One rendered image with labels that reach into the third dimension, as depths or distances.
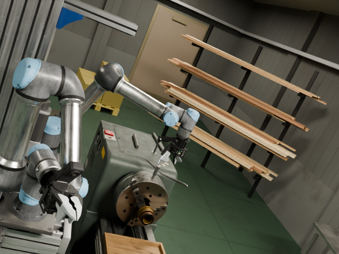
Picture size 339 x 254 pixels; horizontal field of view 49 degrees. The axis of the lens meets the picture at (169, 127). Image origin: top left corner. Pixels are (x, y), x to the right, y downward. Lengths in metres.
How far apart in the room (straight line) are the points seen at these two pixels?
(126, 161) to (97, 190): 0.25
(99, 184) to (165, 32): 6.66
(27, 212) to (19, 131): 0.37
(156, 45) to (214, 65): 1.52
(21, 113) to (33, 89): 0.11
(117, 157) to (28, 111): 0.95
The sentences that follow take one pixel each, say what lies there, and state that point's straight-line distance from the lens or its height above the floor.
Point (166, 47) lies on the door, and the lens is 8.73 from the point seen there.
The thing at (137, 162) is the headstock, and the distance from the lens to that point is 2.29.
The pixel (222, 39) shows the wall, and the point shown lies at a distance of 9.11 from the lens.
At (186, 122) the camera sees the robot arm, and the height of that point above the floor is 1.64.
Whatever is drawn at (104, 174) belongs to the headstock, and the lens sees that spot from 2.26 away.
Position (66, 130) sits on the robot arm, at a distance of 1.37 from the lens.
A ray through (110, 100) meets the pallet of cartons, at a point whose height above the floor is 0.25.
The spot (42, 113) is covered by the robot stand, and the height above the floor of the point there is 1.52.
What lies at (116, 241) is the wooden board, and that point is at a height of 0.89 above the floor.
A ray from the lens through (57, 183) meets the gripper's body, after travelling 1.10.
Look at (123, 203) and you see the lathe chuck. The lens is 2.20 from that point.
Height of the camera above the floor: 2.14
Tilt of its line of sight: 16 degrees down
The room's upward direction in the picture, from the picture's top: 24 degrees clockwise
